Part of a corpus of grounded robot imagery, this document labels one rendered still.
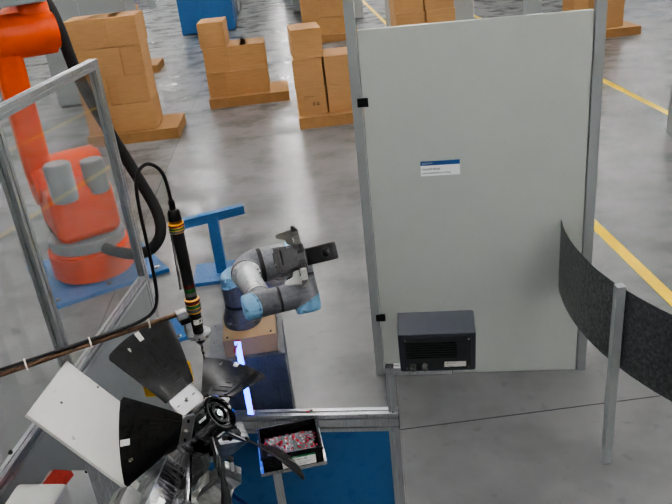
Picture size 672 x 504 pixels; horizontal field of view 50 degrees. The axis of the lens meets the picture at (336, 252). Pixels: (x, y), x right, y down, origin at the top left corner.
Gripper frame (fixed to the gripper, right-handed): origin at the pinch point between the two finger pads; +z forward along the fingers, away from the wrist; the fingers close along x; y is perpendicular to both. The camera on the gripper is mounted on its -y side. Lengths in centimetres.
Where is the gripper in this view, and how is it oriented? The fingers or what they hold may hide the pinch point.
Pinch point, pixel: (300, 255)
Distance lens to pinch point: 176.6
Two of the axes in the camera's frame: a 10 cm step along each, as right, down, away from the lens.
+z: 0.1, -0.2, -10.0
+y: -9.8, 2.0, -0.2
